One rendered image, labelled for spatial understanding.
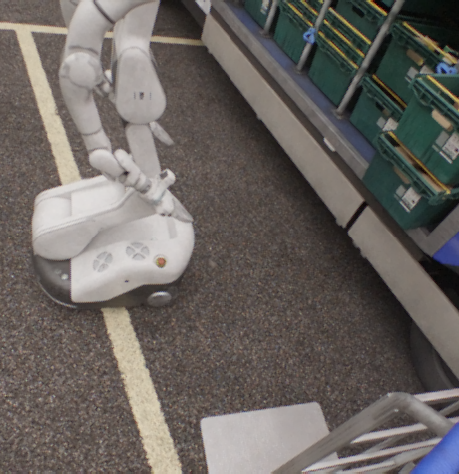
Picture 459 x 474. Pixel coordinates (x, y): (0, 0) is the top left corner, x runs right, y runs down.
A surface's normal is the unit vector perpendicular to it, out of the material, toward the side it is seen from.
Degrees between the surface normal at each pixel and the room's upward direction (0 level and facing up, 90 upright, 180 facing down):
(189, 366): 0
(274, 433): 0
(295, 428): 0
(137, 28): 89
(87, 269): 38
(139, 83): 90
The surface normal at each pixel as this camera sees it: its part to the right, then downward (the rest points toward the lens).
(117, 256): -0.36, -0.50
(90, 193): -0.10, -0.59
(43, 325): 0.29, -0.64
